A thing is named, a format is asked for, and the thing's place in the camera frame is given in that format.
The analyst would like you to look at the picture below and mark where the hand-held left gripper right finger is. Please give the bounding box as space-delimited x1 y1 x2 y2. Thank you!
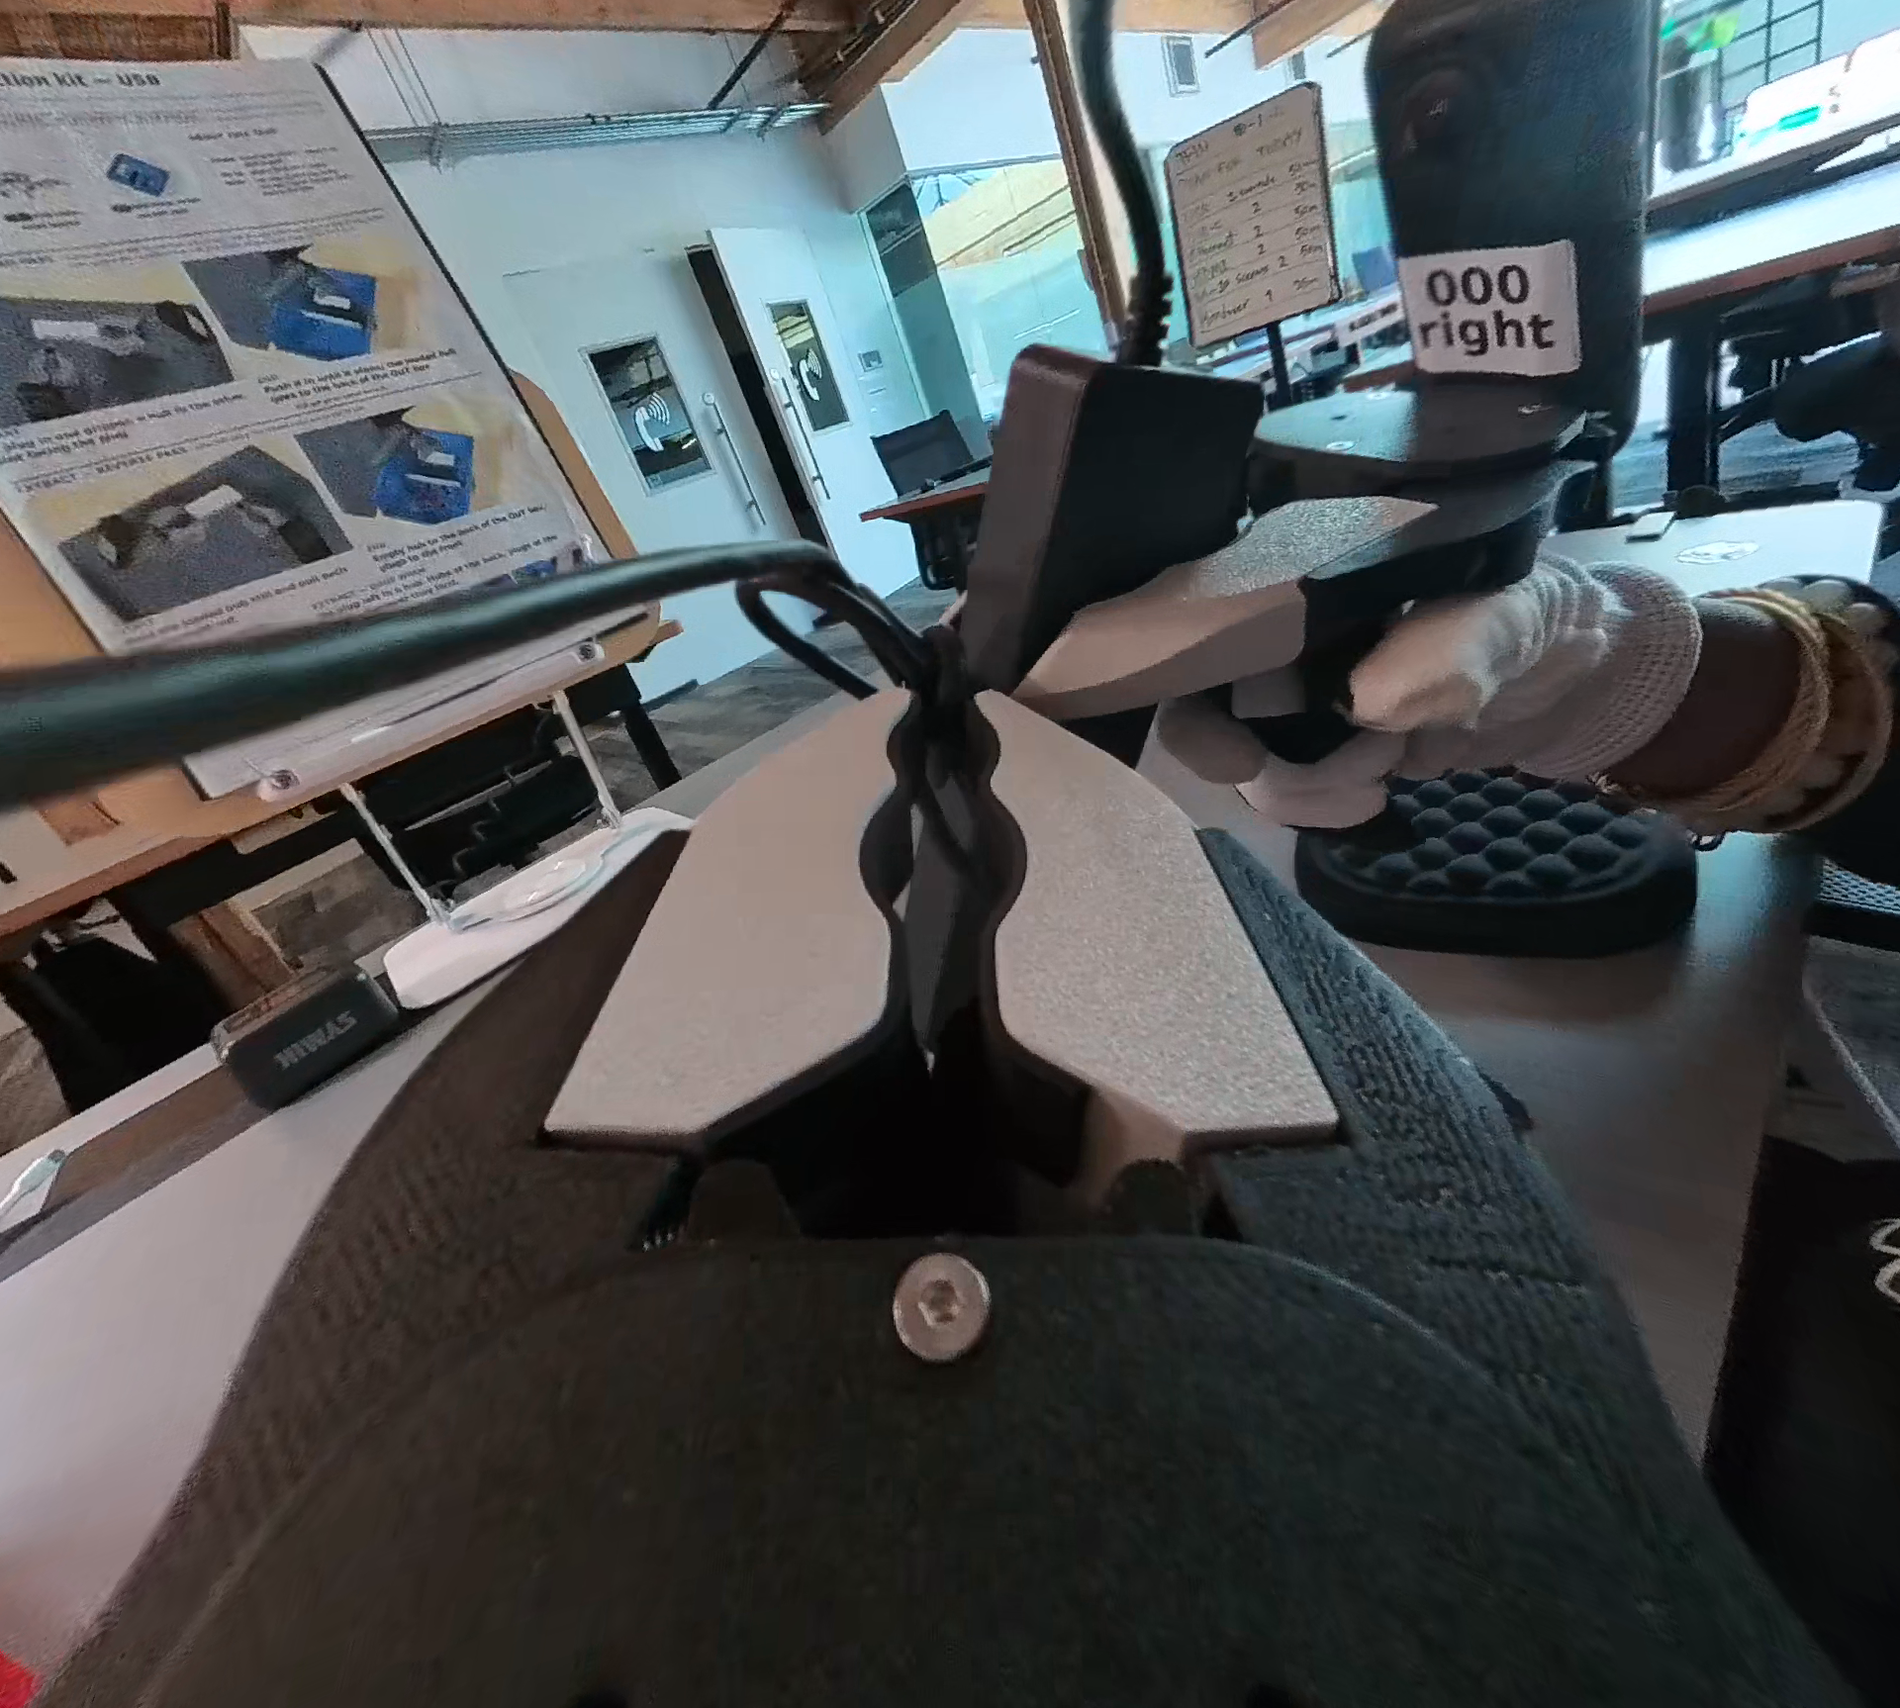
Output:
976 687 1345 1206

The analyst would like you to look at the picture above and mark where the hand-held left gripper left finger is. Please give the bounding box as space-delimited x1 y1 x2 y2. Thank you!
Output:
542 687 914 1161

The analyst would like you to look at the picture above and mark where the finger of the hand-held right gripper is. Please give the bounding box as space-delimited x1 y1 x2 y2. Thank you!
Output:
1016 546 1312 720
1210 493 1445 597

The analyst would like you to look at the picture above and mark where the black multi-port usb hub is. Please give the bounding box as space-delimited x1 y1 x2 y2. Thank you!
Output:
898 346 1267 1056

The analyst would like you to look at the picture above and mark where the person's right forearm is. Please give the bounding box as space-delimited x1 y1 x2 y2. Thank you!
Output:
1594 572 1900 848

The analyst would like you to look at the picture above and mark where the person's right hand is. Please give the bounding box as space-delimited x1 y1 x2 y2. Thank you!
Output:
1158 557 1707 833

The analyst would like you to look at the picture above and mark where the wooden office desk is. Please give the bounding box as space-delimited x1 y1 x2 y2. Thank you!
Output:
859 468 997 589
1635 195 1900 507

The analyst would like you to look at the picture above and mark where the handwritten whiteboard on stand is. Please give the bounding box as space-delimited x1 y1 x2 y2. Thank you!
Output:
1163 80 1345 406

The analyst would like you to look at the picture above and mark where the black office chair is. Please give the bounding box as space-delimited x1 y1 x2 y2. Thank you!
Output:
872 413 994 589

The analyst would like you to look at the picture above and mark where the black bumpy round mat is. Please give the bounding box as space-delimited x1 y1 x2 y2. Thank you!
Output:
1295 766 1700 957

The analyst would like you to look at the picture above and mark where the dark grey small box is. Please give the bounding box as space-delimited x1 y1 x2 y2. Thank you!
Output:
212 964 402 1113

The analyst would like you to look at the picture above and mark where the silver closed laptop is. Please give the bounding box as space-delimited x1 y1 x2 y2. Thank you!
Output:
1546 500 1883 597

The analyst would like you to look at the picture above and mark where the white door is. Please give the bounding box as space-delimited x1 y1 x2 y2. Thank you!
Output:
711 228 877 537

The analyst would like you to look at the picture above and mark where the long wooden table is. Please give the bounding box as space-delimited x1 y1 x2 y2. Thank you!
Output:
0 756 357 998

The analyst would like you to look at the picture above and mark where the instruction poster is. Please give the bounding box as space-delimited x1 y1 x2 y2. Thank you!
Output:
0 59 664 803

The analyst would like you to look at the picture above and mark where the gold dark wall picture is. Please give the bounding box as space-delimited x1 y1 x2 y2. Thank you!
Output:
767 297 853 435

